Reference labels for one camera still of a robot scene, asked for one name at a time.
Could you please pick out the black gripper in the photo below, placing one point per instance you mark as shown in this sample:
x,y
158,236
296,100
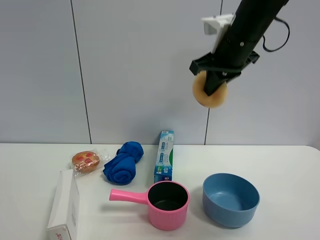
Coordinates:
x,y
234,53

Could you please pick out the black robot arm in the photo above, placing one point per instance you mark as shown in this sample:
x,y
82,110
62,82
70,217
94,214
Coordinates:
x,y
256,15

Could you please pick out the blue white toothpaste box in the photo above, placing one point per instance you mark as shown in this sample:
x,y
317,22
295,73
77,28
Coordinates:
x,y
163,170

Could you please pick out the blue plastic bowl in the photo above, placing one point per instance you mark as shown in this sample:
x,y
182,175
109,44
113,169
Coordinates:
x,y
229,200

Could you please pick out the rolled blue towel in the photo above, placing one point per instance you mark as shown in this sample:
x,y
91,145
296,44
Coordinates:
x,y
121,170

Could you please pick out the wrapped fruit-topped bun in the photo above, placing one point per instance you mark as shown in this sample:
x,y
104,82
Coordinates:
x,y
88,161

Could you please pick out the white cardboard box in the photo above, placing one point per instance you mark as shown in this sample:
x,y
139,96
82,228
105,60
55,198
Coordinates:
x,y
63,220

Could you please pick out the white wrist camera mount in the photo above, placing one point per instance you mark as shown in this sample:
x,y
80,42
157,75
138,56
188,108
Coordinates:
x,y
217,25

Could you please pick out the pink saucepan with handle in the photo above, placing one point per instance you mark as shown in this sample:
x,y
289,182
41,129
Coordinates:
x,y
167,203

